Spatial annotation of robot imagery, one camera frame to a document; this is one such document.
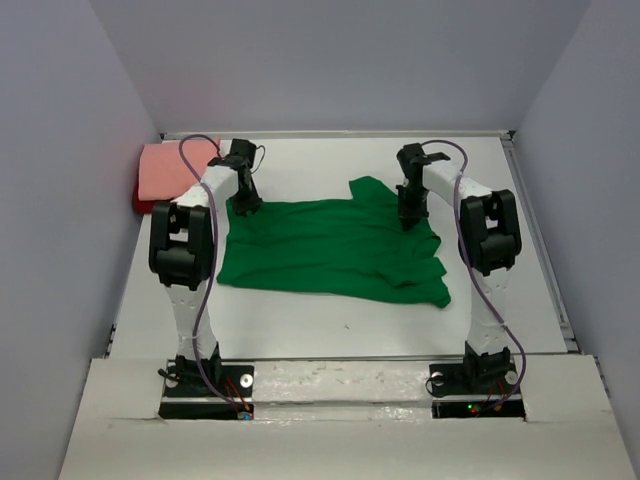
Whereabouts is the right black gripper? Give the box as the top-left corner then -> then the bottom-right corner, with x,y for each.
397,184 -> 430,231

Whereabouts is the green t-shirt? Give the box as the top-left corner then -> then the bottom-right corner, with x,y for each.
217,176 -> 451,308

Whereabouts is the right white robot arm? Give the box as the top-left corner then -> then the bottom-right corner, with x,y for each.
396,140 -> 524,397

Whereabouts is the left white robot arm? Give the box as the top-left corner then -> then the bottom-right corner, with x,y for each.
149,134 -> 262,406

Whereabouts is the pink folded t-shirt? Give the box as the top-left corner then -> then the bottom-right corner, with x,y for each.
136,139 -> 217,201

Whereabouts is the dark red folded t-shirt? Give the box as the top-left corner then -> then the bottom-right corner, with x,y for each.
132,185 -> 155,215

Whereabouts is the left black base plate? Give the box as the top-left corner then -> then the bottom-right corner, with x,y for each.
158,361 -> 255,421

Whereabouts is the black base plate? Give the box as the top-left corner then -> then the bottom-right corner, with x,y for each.
425,363 -> 526,420
158,361 -> 255,421

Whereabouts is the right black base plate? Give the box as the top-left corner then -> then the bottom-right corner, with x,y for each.
425,363 -> 526,420

